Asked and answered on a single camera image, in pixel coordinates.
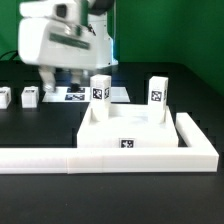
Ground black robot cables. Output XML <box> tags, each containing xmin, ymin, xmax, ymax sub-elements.
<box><xmin>0</xmin><ymin>49</ymin><xmax>21</xmax><ymax>62</ymax></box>

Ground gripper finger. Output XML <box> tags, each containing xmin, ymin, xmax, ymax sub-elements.
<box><xmin>38</xmin><ymin>66</ymin><xmax>56</xmax><ymax>92</ymax></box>
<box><xmin>70</xmin><ymin>70</ymin><xmax>82</xmax><ymax>92</ymax></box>

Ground white square tabletop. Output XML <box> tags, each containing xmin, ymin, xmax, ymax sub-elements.
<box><xmin>77</xmin><ymin>104</ymin><xmax>179</xmax><ymax>148</ymax></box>

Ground white L-shaped obstacle fence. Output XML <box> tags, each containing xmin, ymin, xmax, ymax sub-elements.
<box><xmin>0</xmin><ymin>113</ymin><xmax>219</xmax><ymax>174</ymax></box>

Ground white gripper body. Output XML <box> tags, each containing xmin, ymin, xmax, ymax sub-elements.
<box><xmin>17</xmin><ymin>0</ymin><xmax>101</xmax><ymax>72</ymax></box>

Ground white sheet with AprilTags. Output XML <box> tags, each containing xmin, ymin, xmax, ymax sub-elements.
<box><xmin>43</xmin><ymin>87</ymin><xmax>130</xmax><ymax>103</ymax></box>

